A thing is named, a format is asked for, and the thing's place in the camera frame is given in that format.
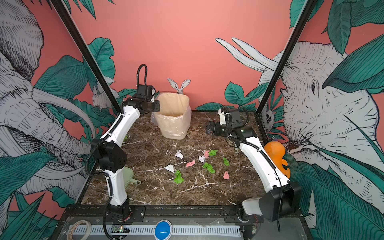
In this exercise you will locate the black frame post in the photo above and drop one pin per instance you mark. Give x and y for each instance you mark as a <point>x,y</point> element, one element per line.
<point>298,29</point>
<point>66,18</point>

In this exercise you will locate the light green dustpan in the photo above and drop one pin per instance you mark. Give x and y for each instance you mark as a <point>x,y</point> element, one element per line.
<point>128,175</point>

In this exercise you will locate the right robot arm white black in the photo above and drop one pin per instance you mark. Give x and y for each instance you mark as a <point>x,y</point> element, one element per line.
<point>282,195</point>

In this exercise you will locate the orange plush toy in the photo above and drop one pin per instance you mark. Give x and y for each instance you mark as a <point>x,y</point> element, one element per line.
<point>276,151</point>

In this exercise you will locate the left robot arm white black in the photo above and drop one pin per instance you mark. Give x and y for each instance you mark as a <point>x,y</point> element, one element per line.
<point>108,159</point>

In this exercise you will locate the blue round button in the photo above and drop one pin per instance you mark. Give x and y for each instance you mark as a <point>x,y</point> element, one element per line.
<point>163,230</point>

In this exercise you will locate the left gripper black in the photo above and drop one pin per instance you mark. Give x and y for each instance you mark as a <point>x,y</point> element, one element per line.
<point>157,106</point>

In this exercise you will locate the white paper scrap upper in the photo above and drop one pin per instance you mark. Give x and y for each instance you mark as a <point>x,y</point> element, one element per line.
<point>179,154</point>

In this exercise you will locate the white slotted cable duct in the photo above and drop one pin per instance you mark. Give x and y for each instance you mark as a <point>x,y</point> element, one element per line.
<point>179,230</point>

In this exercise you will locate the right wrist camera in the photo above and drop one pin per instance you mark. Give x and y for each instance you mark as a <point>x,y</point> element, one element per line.
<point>230,118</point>

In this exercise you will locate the pink paper scrap middle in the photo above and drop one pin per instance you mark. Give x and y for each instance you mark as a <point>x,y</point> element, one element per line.
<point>190,164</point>

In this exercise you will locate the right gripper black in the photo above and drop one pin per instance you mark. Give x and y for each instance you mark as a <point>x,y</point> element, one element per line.
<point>212,124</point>

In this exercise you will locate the white paper scrap lower left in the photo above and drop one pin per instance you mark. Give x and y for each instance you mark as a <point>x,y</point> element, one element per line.
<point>170,168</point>

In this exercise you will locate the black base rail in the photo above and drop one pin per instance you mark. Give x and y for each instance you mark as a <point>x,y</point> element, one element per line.
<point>140,213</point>

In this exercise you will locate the green paper scrap right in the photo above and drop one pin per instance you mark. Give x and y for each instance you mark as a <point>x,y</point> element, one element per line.
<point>226,162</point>

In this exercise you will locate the green paper scrap lower left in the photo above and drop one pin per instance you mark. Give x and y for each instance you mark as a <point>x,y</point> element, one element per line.
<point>178,177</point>

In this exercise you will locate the beige trash bin with liner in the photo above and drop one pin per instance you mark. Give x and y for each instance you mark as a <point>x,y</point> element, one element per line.
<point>174,117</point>

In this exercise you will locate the left black frame post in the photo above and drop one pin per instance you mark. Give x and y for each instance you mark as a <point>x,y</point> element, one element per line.
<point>66,18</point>

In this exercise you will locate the green paper scrap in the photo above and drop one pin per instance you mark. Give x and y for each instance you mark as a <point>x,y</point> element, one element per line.
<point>178,177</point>
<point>226,162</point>
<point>213,153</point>
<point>209,167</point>

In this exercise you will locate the right black frame post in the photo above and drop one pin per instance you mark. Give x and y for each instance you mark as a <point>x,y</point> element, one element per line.
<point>298,29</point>

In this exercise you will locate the green paper scrap centre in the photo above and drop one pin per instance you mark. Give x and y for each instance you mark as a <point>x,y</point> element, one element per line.
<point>209,167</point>

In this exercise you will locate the green paper scrap upper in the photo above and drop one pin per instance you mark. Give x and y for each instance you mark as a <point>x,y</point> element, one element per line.
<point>213,153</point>

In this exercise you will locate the pink paper scrap lower right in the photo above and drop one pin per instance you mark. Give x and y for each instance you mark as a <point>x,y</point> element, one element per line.
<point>226,175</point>

